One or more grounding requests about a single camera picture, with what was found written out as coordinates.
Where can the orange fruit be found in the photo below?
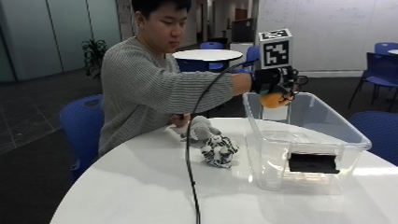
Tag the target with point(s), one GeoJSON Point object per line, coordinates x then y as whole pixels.
{"type": "Point", "coordinates": [271, 100]}

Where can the white marker cube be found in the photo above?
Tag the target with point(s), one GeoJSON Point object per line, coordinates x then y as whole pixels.
{"type": "Point", "coordinates": [274, 49]}

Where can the blue chair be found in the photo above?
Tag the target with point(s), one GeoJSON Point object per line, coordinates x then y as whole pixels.
{"type": "Point", "coordinates": [384, 47]}
{"type": "Point", "coordinates": [198, 65]}
{"type": "Point", "coordinates": [211, 45]}
{"type": "Point", "coordinates": [379, 74]}
{"type": "Point", "coordinates": [378, 133]}
{"type": "Point", "coordinates": [81, 127]}
{"type": "Point", "coordinates": [251, 56]}

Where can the clear plastic storage bin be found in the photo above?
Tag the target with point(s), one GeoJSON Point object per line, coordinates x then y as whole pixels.
{"type": "Point", "coordinates": [306, 137]}

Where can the round white table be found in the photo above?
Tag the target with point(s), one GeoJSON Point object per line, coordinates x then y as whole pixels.
{"type": "Point", "coordinates": [206, 55]}

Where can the grey soft toy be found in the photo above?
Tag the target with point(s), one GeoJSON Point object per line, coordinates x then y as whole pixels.
{"type": "Point", "coordinates": [201, 128]}

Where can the black and white striped soft toy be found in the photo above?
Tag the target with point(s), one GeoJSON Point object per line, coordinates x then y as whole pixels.
{"type": "Point", "coordinates": [217, 151]}

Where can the the person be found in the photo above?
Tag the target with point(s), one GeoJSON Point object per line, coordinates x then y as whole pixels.
{"type": "Point", "coordinates": [141, 87]}

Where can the green potted plant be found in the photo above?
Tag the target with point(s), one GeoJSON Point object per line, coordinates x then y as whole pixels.
{"type": "Point", "coordinates": [93, 56]}

